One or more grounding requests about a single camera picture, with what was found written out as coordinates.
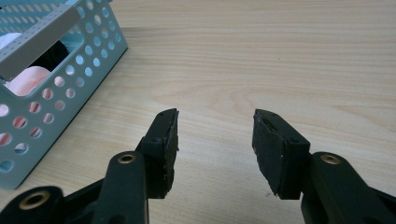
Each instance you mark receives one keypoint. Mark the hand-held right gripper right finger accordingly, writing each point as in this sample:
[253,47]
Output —
[281,155]

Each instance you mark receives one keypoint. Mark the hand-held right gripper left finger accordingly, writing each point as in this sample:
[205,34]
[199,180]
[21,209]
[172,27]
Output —
[160,149]

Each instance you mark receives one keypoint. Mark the light blue perforated basket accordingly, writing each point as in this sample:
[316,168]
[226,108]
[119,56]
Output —
[77,71]

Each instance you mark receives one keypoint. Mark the black cloth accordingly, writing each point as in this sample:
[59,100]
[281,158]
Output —
[53,57]

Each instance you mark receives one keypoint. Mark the pink cloth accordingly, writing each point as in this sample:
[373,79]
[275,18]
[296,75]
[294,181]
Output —
[26,81]

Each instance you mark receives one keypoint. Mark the white cloth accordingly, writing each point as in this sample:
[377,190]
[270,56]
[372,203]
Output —
[7,39]

